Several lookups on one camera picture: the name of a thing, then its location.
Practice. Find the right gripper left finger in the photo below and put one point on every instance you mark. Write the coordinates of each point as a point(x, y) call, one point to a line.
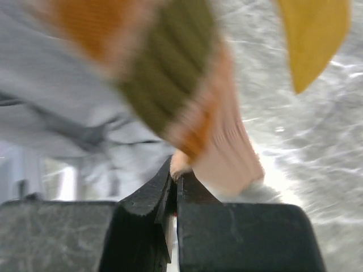
point(128, 235)

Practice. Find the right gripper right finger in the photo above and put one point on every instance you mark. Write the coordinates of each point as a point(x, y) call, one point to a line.
point(217, 236)

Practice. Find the grey cloth on rack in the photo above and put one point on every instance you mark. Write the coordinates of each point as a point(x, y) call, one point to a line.
point(52, 104)

